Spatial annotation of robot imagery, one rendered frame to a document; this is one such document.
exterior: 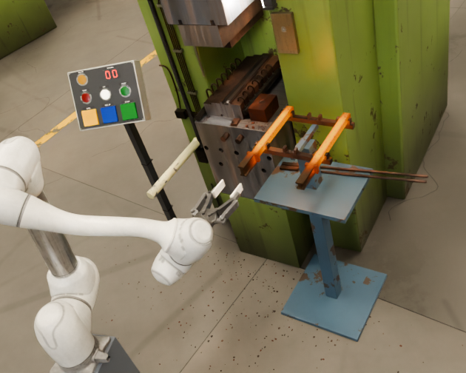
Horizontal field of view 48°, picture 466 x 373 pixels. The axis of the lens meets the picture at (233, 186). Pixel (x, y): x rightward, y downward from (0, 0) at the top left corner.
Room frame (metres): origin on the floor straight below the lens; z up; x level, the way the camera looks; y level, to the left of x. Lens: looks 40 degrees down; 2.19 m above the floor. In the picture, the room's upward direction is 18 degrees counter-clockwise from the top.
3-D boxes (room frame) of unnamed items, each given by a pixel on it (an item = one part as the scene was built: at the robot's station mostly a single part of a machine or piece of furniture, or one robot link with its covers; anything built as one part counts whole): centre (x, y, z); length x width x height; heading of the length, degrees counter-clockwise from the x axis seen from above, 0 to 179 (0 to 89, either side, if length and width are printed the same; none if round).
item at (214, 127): (2.15, -0.25, 0.69); 0.56 x 0.38 x 0.45; 138
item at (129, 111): (2.19, 0.35, 1.01); 0.07 x 0.05 x 0.07; 73
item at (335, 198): (1.58, -0.31, 0.75); 0.40 x 0.30 x 0.02; 47
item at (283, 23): (1.91, -0.38, 1.27); 0.09 x 0.02 x 0.17; 48
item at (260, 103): (1.95, -0.24, 0.95); 0.12 x 0.09 x 0.07; 138
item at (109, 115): (2.21, 0.45, 1.01); 0.07 x 0.05 x 0.07; 73
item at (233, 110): (2.18, -0.20, 0.96); 0.42 x 0.20 x 0.09; 138
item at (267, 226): (2.15, -0.25, 0.23); 0.56 x 0.38 x 0.47; 138
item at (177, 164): (2.19, 0.25, 0.62); 0.44 x 0.05 x 0.05; 138
